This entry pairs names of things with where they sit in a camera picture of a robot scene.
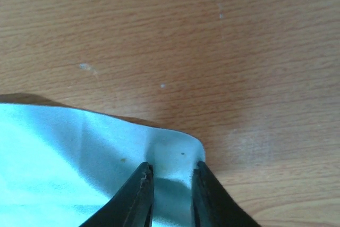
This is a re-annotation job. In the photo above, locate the light blue cleaning cloth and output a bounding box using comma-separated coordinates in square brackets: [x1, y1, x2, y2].
[1, 103, 205, 226]

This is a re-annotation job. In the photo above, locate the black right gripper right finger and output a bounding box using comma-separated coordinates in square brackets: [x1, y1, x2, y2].
[191, 161, 260, 227]

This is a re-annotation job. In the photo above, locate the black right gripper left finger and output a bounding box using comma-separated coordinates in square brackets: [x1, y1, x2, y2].
[81, 162, 155, 227]

